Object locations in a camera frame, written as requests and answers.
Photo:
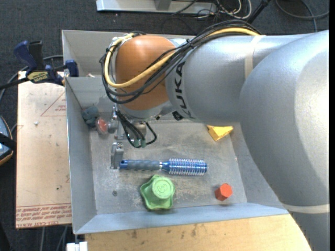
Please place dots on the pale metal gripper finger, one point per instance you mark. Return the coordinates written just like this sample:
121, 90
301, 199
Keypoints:
116, 157
113, 127

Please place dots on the red round toy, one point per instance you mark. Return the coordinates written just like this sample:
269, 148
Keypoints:
101, 125

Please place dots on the red-orange hexagonal block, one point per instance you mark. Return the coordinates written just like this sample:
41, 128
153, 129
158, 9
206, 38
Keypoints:
223, 192

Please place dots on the blue hairbrush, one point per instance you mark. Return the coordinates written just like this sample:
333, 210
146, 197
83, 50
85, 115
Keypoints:
167, 165

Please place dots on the yellow wedge block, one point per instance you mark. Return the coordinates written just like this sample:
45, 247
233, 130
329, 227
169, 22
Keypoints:
219, 132

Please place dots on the brown cardboard board, red print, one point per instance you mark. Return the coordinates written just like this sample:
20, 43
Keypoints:
42, 150

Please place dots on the green star-shaped toy knob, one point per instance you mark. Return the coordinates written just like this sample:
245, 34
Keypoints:
157, 192

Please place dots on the grey metal bin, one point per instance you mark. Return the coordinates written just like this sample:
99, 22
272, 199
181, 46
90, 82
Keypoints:
183, 145

